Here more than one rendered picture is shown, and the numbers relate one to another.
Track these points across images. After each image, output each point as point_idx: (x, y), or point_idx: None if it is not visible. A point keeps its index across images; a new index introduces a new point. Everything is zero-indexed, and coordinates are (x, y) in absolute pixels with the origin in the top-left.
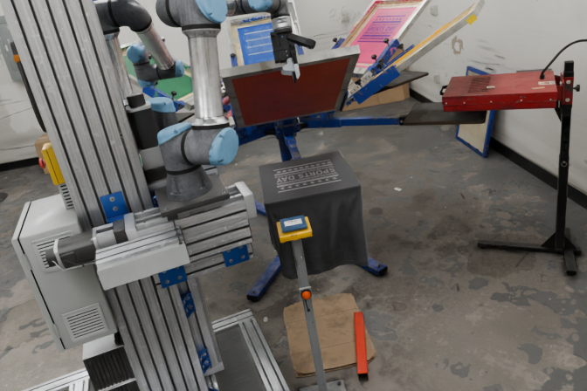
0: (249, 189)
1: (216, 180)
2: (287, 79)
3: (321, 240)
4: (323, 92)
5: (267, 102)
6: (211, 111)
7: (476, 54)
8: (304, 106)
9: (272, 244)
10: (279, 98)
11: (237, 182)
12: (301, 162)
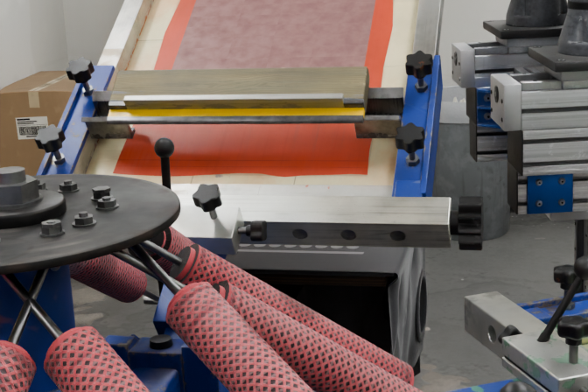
0: (454, 45)
1: (500, 26)
2: None
3: (324, 305)
4: (173, 66)
5: (333, 59)
6: None
7: None
8: (205, 128)
9: (426, 317)
10: (304, 46)
11: (470, 49)
12: (275, 257)
